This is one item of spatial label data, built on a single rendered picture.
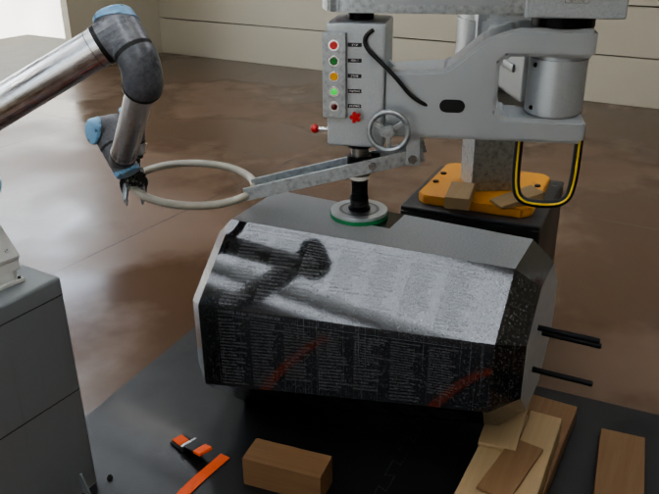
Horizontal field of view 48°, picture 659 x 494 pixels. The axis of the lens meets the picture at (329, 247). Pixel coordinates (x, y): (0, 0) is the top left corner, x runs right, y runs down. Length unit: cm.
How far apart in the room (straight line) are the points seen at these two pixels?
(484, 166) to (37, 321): 189
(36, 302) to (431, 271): 126
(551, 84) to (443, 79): 35
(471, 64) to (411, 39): 663
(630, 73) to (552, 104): 586
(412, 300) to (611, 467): 98
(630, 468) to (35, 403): 205
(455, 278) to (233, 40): 841
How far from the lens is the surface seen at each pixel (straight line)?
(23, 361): 251
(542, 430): 284
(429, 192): 325
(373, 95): 254
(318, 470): 268
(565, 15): 248
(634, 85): 841
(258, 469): 275
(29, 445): 266
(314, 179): 272
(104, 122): 269
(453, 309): 243
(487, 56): 251
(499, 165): 327
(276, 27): 1013
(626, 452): 302
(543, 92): 256
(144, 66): 216
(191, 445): 296
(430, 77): 252
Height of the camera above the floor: 191
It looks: 25 degrees down
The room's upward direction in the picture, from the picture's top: 1 degrees counter-clockwise
